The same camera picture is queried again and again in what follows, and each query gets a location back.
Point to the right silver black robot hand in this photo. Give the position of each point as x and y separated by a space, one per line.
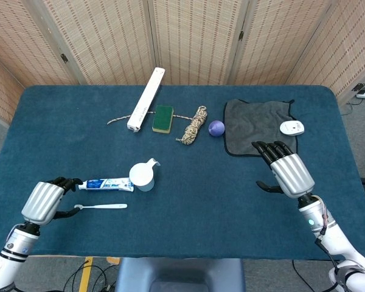
292 175

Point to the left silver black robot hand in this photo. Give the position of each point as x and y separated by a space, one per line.
41 200

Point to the white toothbrush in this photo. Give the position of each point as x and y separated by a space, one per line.
106 206

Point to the blue white toothpaste tube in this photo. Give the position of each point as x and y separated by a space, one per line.
106 184

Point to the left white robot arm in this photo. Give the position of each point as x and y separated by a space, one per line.
9 258

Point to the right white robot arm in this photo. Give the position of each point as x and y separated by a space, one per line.
334 237

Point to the white computer mouse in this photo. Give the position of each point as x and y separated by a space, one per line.
292 127

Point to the grey cloth with black trim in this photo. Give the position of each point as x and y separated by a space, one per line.
252 127

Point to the purple ball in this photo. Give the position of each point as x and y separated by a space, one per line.
216 128

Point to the black plug adapter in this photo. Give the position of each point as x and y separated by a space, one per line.
359 87

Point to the blue tablecloth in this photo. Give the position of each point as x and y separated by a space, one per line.
182 219

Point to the green yellow sponge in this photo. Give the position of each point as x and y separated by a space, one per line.
162 118

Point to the long white cardboard box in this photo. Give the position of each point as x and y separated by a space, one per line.
146 100

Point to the blue grey robot torso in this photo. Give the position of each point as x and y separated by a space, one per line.
179 275

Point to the bamboo folding screen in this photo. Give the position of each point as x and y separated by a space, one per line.
194 39

